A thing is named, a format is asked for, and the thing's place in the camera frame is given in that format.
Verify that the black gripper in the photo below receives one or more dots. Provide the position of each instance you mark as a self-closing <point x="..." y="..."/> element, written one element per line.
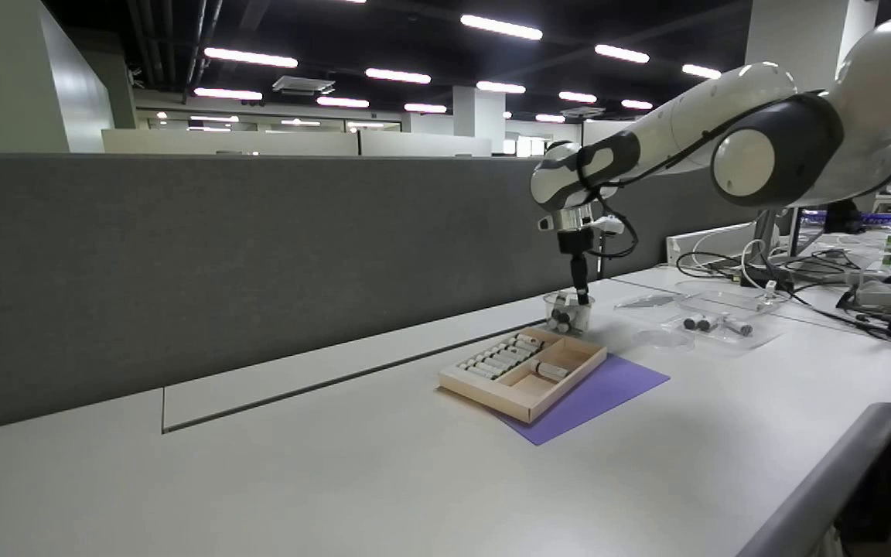
<point x="576" y="248"/>

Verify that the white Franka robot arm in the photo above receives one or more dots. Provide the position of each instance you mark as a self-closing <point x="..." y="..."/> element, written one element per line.
<point x="826" y="125"/>

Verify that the wooden compartment tray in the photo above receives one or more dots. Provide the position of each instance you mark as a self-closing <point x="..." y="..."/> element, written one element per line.
<point x="526" y="398"/>

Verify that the small white vial black cap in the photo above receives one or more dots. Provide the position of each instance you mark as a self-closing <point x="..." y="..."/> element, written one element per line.
<point x="471" y="365"/>
<point x="501" y="355"/>
<point x="492" y="356"/>
<point x="512" y="349"/>
<point x="480" y="360"/>

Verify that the purple paper mat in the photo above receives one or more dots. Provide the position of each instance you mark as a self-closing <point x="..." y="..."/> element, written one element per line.
<point x="611" y="391"/>

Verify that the small dark vial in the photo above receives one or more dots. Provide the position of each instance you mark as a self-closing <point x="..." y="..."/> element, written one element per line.
<point x="742" y="329"/>
<point x="709" y="322"/>
<point x="694" y="322"/>

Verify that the grey fabric desk partition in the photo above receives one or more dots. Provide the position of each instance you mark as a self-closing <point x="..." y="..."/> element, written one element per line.
<point x="694" y="222"/>
<point x="260" y="258"/>

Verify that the white power strip box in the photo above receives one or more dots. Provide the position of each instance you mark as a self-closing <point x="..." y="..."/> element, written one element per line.
<point x="703" y="244"/>

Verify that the grey computer monitor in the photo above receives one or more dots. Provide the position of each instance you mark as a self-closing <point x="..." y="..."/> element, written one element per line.
<point x="781" y="232"/>

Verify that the ceiling strip light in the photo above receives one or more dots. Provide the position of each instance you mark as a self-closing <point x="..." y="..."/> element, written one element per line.
<point x="424" y="107"/>
<point x="250" y="56"/>
<point x="703" y="73"/>
<point x="230" y="95"/>
<point x="501" y="26"/>
<point x="396" y="76"/>
<point x="341" y="103"/>
<point x="623" y="54"/>
<point x="501" y="89"/>

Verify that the white building column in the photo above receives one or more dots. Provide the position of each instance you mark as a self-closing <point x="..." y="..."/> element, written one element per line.
<point x="804" y="33"/>

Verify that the white low cabinet row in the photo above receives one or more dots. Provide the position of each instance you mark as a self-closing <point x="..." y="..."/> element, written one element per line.
<point x="260" y="142"/>

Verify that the green square building column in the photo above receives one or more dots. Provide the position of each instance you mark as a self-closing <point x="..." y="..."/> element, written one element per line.
<point x="13" y="73"/>

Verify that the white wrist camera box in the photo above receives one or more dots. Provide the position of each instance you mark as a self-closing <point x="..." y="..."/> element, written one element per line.
<point x="608" y="223"/>

